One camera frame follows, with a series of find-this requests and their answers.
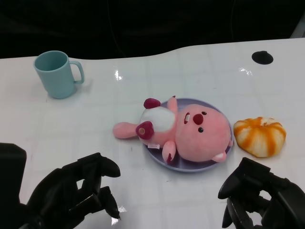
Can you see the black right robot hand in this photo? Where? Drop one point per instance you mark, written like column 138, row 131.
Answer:
column 286, row 202

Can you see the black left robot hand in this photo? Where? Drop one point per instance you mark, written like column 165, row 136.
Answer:
column 57, row 198

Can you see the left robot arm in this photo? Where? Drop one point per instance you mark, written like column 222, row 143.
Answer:
column 9, row 179

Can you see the light blue plastic mug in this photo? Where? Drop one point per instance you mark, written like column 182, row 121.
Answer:
column 59, row 83

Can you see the orange white bun toy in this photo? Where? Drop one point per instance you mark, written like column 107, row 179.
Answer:
column 259, row 138

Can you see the lavender plastic plate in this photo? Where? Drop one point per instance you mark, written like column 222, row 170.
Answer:
column 188, row 165

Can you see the pink plush beaver doll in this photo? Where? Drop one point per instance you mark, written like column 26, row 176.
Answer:
column 197, row 140

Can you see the black round table grommet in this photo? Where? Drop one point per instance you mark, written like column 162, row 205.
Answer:
column 262, row 58

